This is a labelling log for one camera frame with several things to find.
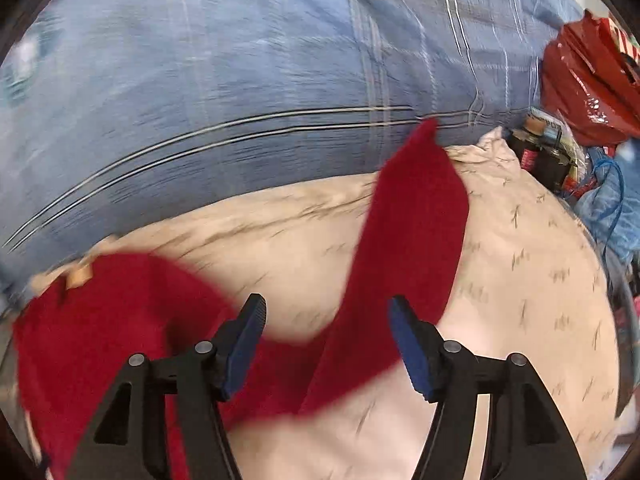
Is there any cream leaf print sheet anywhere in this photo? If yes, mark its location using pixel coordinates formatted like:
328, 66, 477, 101
30, 127, 626, 480

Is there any red plastic bag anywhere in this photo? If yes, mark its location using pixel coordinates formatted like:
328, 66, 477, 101
540, 10, 640, 148

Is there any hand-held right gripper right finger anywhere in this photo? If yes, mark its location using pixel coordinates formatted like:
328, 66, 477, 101
389, 296, 589, 480

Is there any blue plaid blanket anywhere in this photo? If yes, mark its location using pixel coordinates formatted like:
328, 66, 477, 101
0, 0, 586, 306

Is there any blue plastic bag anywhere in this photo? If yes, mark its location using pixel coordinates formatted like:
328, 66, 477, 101
575, 145, 640, 271

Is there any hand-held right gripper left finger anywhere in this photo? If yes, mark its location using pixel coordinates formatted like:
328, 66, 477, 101
66, 293, 267, 480

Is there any red knit garment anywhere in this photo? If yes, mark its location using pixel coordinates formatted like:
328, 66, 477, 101
12, 117, 471, 480

